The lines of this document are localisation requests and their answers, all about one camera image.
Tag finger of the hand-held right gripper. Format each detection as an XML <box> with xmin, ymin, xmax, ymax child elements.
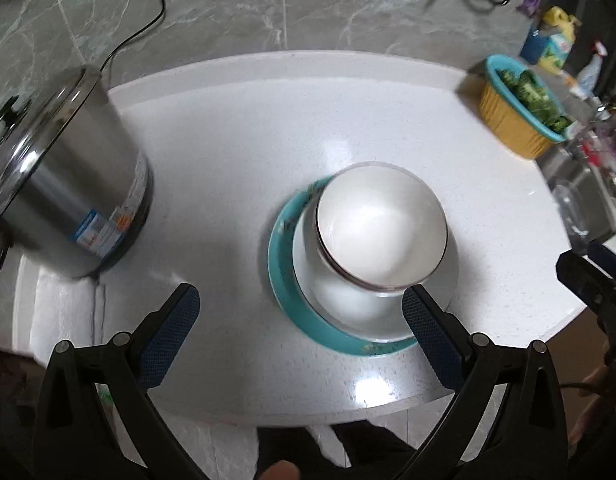
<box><xmin>556</xmin><ymin>250</ymin><xmax>616</xmax><ymax>322</ymax></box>
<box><xmin>587</xmin><ymin>239</ymin><xmax>616</xmax><ymax>287</ymax></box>

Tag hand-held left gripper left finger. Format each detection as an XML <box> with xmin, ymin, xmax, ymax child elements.
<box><xmin>32</xmin><ymin>282</ymin><xmax>209</xmax><ymax>480</ymax></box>

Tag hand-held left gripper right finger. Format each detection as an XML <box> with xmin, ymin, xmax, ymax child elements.
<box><xmin>400</xmin><ymin>284</ymin><xmax>574</xmax><ymax>480</ymax></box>

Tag grey rim white plate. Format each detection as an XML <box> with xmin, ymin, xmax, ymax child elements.
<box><xmin>291</xmin><ymin>179</ymin><xmax>461</xmax><ymax>342</ymax></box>

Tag red floral print bowl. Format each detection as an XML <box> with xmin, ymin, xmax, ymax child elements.
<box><xmin>315</xmin><ymin>161</ymin><xmax>449</xmax><ymax>294</ymax></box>

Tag teal floral rim plate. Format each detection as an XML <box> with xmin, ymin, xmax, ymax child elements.
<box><xmin>267</xmin><ymin>174</ymin><xmax>421</xmax><ymax>360</ymax></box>

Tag person's left hand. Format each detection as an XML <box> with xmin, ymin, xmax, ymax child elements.
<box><xmin>257</xmin><ymin>460</ymin><xmax>303</xmax><ymax>480</ymax></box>

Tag stainless steel sink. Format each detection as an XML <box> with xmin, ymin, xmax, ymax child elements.
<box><xmin>537</xmin><ymin>144</ymin><xmax>616</xmax><ymax>252</ymax></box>

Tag clear glass bowl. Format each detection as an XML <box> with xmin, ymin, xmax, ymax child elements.
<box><xmin>552</xmin><ymin>179</ymin><xmax>597</xmax><ymax>241</ymax></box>

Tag yellow plastic basin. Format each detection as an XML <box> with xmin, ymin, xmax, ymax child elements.
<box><xmin>477</xmin><ymin>79</ymin><xmax>557</xmax><ymax>161</ymax></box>

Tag green leafy vegetables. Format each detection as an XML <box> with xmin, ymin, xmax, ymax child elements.
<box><xmin>497</xmin><ymin>68</ymin><xmax>572</xmax><ymax>134</ymax></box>

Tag white spray bottle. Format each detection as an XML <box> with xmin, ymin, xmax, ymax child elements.
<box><xmin>570</xmin><ymin>39</ymin><xmax>609</xmax><ymax>99</ymax></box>

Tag stainless steel rice cooker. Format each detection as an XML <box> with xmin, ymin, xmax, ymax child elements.
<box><xmin>0</xmin><ymin>64</ymin><xmax>154</xmax><ymax>281</ymax></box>

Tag teal plastic colander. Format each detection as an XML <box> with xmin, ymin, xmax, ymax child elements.
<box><xmin>484</xmin><ymin>53</ymin><xmax>579</xmax><ymax>144</ymax></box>

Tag blue utensil cup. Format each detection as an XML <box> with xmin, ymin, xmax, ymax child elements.
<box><xmin>519</xmin><ymin>28</ymin><xmax>549</xmax><ymax>64</ymax></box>

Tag yellow dish soap bottle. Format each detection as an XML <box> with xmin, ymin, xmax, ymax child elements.
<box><xmin>537</xmin><ymin>5</ymin><xmax>579</xmax><ymax>72</ymax></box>

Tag black power cable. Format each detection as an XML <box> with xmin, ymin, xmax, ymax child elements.
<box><xmin>102</xmin><ymin>0</ymin><xmax>168</xmax><ymax>74</ymax></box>

